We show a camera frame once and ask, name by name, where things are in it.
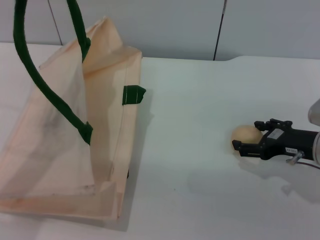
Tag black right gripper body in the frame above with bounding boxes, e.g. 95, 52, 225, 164
259, 127, 318, 161

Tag round egg yolk pastry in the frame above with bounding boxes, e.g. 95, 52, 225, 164
231, 124, 264, 153

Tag white handbag with green handles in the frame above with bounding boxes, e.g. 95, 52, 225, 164
0, 0, 147, 222

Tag thin black vertical pole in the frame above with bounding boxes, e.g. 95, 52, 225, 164
213, 0, 229, 61

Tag right arm cable with plug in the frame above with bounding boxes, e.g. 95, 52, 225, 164
286, 151, 320, 171

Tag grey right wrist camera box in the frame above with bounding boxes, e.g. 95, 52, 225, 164
307, 98, 320, 125

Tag thin black cable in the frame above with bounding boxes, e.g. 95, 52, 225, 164
49, 0, 64, 47

